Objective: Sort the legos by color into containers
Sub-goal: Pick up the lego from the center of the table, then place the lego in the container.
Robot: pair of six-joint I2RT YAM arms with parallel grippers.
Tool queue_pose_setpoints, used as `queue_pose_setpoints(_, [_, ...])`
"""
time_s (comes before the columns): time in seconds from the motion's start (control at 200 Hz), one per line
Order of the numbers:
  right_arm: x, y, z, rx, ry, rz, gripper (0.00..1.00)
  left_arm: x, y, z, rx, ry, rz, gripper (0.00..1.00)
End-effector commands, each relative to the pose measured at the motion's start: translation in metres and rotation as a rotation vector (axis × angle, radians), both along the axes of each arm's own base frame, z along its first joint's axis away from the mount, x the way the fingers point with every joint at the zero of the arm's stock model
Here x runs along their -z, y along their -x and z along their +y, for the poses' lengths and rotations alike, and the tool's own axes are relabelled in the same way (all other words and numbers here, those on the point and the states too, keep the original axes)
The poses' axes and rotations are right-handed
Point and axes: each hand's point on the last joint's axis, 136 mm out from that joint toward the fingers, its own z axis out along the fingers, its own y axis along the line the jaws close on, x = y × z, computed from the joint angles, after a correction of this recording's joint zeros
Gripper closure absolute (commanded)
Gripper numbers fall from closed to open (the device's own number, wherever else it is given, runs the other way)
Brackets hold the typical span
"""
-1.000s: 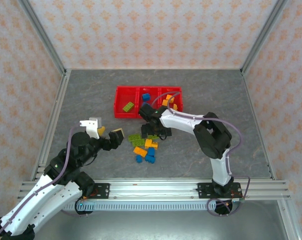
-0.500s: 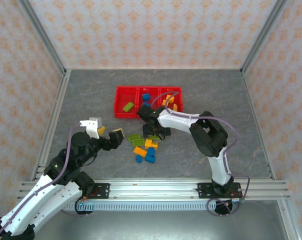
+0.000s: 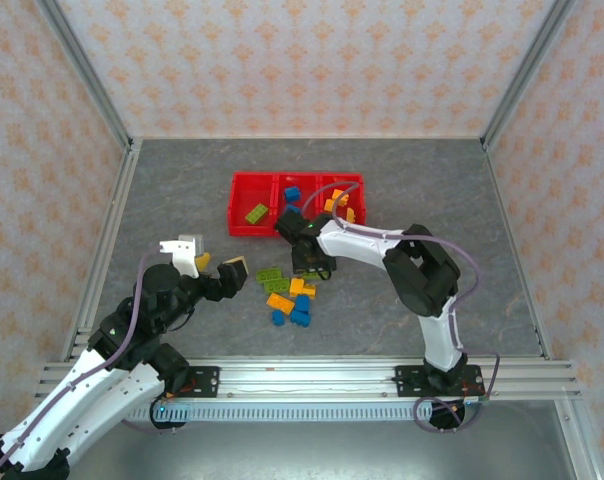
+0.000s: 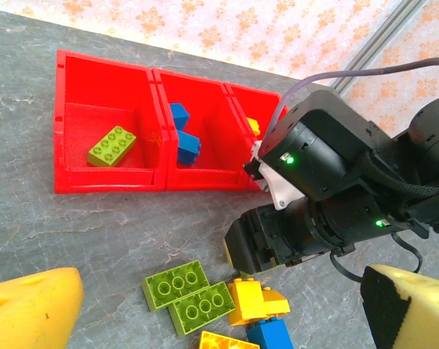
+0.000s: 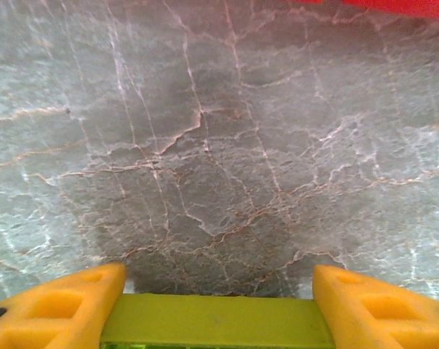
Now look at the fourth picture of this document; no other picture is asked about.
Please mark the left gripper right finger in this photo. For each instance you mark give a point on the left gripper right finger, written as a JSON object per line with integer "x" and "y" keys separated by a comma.
{"x": 423, "y": 316}

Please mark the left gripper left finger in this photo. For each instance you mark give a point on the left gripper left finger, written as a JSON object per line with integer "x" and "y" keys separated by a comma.
{"x": 30, "y": 312}

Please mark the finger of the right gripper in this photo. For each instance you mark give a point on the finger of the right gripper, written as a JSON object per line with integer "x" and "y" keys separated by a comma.
{"x": 243, "y": 247}
{"x": 250, "y": 215}

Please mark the yellow sloped lego brick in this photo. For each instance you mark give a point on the yellow sloped lego brick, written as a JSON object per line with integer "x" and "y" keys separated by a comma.
{"x": 276, "y": 303}

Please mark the green lego brick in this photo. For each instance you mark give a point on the green lego brick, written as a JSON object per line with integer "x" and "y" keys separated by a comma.
{"x": 112, "y": 147}
{"x": 176, "y": 285}
{"x": 201, "y": 309}

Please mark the blue lego brick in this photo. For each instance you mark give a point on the blue lego brick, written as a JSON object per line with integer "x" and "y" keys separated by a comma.
{"x": 179, "y": 116}
{"x": 270, "y": 334}
{"x": 188, "y": 149}

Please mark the large yellow lego brick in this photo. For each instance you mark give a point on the large yellow lego brick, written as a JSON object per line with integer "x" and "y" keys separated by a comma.
{"x": 219, "y": 341}

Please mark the red plastic bin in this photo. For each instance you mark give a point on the red plastic bin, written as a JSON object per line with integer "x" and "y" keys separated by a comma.
{"x": 241, "y": 98}
{"x": 96, "y": 91}
{"x": 214, "y": 109}

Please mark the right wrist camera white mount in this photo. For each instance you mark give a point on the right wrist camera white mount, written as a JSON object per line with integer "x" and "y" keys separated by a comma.
{"x": 277, "y": 185}

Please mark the aluminium frame post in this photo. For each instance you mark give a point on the aluminium frame post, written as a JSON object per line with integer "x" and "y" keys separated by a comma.
{"x": 378, "y": 40}

